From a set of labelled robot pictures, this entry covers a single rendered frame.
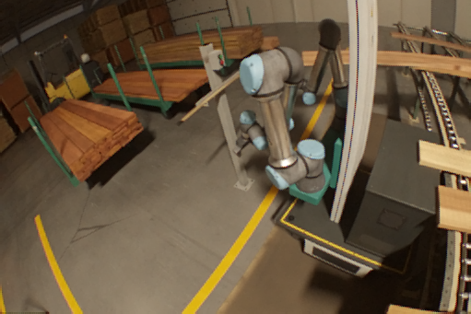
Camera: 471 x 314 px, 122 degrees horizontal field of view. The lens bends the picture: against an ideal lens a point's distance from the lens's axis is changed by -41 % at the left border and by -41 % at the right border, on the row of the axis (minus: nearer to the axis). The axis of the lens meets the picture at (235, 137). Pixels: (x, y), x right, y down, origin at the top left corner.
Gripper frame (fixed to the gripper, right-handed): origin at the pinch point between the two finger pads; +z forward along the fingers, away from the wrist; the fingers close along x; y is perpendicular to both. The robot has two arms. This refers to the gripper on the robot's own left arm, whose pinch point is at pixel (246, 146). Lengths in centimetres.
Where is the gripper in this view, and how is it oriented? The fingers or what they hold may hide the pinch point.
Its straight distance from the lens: 129.0
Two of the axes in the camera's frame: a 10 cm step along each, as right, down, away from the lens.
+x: -6.9, 6.3, -3.7
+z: 0.1, 5.1, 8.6
